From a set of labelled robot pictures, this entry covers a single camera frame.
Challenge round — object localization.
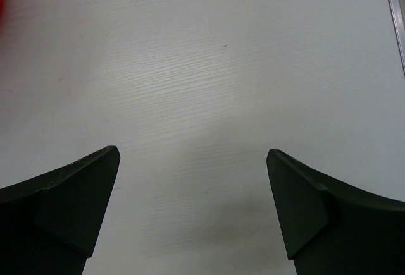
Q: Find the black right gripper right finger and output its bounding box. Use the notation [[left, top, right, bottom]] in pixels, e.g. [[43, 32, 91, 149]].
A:
[[266, 149, 404, 274]]

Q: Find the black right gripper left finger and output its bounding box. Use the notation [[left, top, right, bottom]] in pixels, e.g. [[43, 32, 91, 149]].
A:
[[1, 145, 120, 274]]

